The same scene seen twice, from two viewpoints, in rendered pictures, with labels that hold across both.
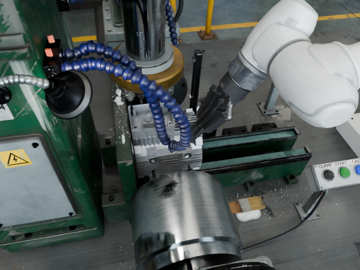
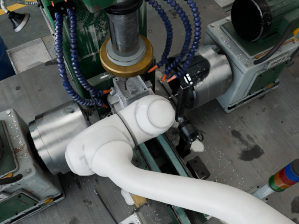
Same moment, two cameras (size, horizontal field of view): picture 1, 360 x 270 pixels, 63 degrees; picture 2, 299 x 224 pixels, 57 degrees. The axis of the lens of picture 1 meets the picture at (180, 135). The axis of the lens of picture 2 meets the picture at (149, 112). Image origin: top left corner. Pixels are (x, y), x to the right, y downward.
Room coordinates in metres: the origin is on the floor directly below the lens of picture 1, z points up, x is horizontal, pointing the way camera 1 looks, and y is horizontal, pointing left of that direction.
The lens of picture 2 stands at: (0.51, -0.53, 2.04)
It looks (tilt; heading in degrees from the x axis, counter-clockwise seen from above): 61 degrees down; 76
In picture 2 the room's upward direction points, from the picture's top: 1 degrees counter-clockwise
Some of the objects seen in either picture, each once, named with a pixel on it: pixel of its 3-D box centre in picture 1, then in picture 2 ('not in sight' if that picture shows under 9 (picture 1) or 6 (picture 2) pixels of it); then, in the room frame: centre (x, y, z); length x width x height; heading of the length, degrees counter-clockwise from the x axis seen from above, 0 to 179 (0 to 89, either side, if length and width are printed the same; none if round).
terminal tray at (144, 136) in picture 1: (151, 124); (131, 89); (0.59, 0.09, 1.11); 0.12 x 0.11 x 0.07; 104
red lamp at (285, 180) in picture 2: not in sight; (290, 174); (1.02, -0.40, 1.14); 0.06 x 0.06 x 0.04
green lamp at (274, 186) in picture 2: not in sight; (279, 182); (1.02, -0.40, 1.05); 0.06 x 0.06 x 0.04
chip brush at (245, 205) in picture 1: (237, 207); (131, 185); (0.50, -0.21, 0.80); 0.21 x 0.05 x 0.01; 106
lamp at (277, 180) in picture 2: not in sight; (284, 178); (1.02, -0.40, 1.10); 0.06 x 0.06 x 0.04
